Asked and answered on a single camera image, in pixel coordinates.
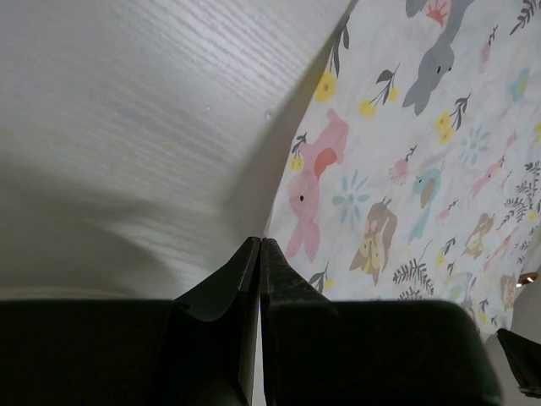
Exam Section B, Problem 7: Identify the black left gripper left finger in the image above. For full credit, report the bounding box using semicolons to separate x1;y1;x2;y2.
1;237;260;405

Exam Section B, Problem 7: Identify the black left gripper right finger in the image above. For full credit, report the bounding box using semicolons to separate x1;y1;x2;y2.
260;239;503;405

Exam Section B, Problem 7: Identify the animal print cloth placemat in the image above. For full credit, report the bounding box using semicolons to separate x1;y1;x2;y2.
267;1;540;337

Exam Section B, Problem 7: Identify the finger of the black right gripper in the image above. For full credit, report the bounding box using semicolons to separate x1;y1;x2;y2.
496;328;540;398

